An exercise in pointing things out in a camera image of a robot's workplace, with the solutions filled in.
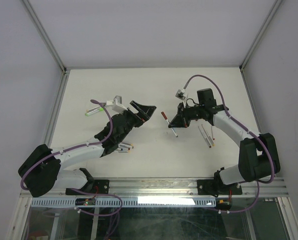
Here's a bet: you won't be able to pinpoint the right frame post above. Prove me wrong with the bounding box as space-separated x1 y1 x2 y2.
239 0 284 72

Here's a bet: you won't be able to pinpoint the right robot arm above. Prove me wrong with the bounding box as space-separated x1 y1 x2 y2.
168 88 281 194

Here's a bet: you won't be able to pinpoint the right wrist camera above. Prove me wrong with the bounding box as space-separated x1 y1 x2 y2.
175 88 188 101

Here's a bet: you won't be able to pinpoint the frame post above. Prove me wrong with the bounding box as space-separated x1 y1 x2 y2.
20 0 67 73
239 0 284 72

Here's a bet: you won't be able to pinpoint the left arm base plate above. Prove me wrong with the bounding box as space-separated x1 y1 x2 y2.
65 179 110 196

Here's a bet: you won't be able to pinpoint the opened red pen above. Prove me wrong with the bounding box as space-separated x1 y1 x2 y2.
210 126 215 140

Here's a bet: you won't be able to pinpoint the red brown capped pen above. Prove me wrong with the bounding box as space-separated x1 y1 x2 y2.
198 126 212 148

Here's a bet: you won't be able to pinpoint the yellow capped pen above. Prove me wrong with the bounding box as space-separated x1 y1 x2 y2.
86 106 102 113

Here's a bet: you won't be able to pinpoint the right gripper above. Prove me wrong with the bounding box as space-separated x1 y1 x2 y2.
168 101 204 128

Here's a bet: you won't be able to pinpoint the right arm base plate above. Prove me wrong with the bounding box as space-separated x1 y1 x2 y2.
196 179 243 197

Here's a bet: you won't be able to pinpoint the aluminium front rail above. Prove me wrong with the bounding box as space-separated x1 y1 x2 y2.
20 176 290 198

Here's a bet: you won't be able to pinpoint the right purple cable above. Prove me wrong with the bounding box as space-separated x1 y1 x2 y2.
182 74 276 215

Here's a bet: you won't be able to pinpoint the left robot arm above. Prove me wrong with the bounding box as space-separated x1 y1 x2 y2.
18 98 156 198

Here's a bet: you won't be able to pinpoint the pile of capped pens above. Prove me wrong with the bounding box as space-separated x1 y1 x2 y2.
115 141 134 153

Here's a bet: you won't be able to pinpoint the slotted cable duct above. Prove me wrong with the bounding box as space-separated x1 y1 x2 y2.
31 196 216 208

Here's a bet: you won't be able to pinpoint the green capped pen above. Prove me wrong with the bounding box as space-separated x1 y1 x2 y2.
85 108 104 116

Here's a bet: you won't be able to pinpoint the opened yellow pen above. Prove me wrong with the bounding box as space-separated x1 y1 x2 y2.
201 125 215 147

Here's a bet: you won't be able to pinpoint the left frame post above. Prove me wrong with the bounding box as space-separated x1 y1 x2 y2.
20 0 67 73

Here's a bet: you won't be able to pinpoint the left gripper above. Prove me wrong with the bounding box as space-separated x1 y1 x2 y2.
117 101 156 143

